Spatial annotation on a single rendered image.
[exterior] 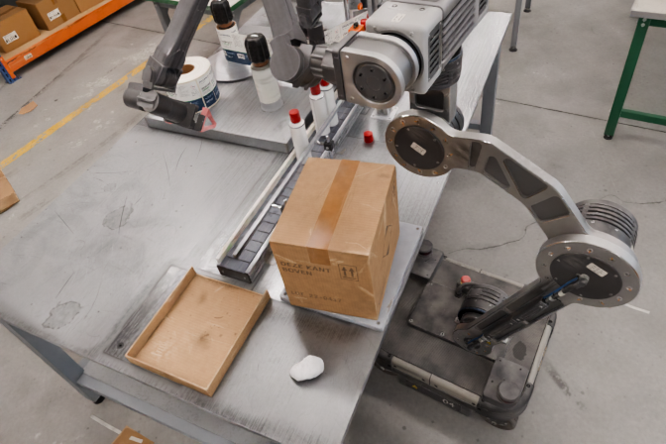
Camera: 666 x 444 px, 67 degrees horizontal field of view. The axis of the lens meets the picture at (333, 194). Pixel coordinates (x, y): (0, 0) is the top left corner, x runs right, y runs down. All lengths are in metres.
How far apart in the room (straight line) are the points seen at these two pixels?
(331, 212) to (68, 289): 0.89
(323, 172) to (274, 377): 0.52
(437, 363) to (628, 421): 0.72
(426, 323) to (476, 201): 0.97
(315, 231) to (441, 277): 1.06
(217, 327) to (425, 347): 0.86
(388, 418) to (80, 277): 1.23
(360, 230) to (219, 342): 0.50
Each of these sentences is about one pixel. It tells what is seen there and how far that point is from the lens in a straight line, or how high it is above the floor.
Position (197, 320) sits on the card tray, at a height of 0.83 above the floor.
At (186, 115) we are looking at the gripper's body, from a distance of 1.43.
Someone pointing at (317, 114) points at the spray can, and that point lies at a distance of 1.76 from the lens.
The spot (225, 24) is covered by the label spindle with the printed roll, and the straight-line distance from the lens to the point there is 2.27.
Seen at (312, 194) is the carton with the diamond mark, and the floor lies 1.12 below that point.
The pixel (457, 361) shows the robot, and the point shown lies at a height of 0.24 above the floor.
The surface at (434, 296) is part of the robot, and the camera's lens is 2.07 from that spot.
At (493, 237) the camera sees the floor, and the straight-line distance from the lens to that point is 2.62.
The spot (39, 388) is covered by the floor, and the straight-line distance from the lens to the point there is 2.72.
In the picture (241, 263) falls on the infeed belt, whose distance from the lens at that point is 1.48.
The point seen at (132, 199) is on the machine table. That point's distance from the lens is 1.92.
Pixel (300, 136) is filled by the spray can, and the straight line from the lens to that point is 1.64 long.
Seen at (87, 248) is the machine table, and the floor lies 0.83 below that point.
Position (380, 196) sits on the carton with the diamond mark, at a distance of 1.22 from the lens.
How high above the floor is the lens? 1.99
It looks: 44 degrees down
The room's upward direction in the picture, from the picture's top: 11 degrees counter-clockwise
